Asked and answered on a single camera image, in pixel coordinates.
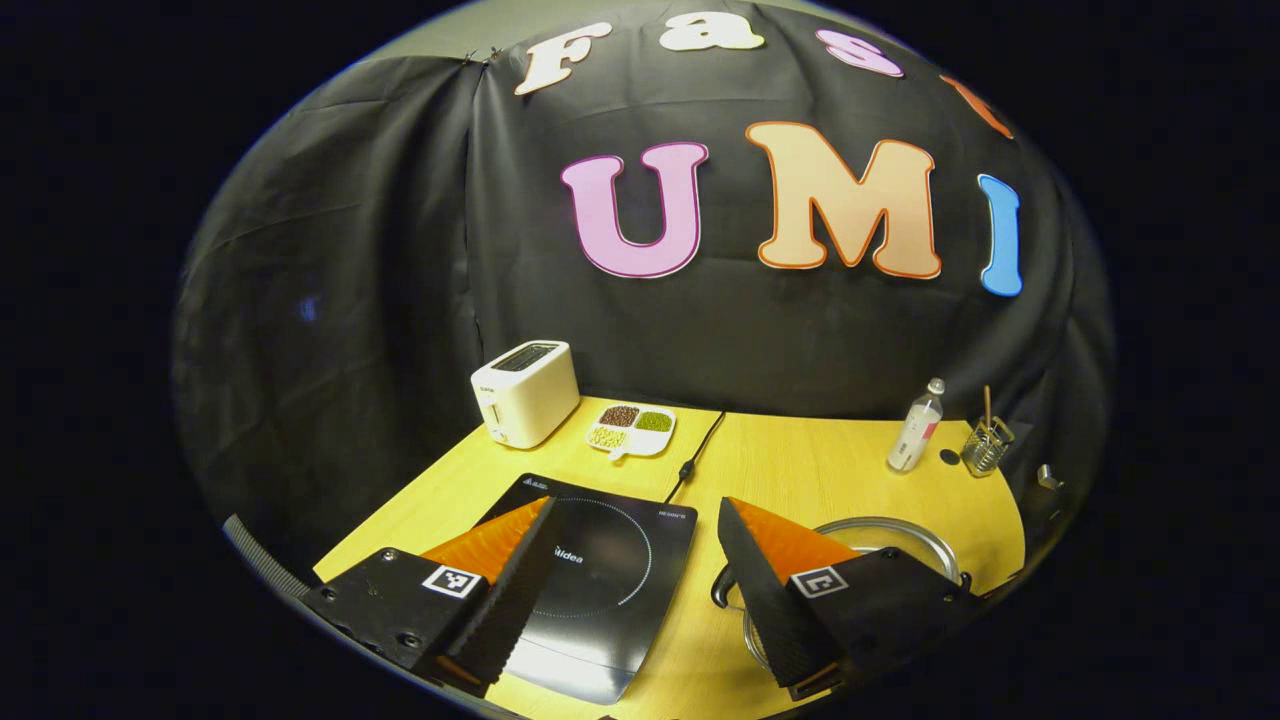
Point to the metal table clamp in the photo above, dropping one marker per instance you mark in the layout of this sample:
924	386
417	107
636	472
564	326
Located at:
1048	480

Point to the black induction cooktop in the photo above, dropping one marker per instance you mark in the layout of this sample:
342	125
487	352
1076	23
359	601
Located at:
610	560

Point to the small glass jar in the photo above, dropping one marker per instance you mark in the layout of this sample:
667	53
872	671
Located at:
985	455

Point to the white divided bean dish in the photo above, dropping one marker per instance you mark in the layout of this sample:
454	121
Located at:
640	430

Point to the steel pot with beans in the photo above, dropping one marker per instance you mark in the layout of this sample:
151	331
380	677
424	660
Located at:
890	535

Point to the small pink label bottle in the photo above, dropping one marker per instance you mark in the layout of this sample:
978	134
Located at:
915	435

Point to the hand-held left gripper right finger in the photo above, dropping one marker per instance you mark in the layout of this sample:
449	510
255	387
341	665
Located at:
765	600

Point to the white toaster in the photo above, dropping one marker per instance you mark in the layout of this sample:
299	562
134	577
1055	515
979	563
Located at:
525	400

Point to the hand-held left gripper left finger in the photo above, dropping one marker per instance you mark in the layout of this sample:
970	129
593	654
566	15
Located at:
520	590

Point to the thin wooden stick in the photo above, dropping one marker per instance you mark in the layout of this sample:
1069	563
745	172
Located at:
987	405

